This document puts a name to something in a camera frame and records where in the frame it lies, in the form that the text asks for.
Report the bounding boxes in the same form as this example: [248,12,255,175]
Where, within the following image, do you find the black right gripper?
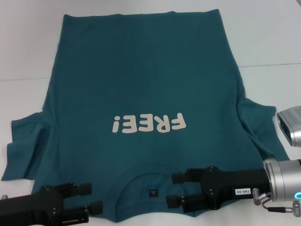
[165,165,271,210]

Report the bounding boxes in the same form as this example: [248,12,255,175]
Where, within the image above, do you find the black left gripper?
[0,182,104,226]

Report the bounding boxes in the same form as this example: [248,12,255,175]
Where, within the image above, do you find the teal T-shirt with FREE print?
[0,8,290,224]

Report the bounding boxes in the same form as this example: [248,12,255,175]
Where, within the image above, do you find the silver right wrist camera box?
[277,105,301,148]

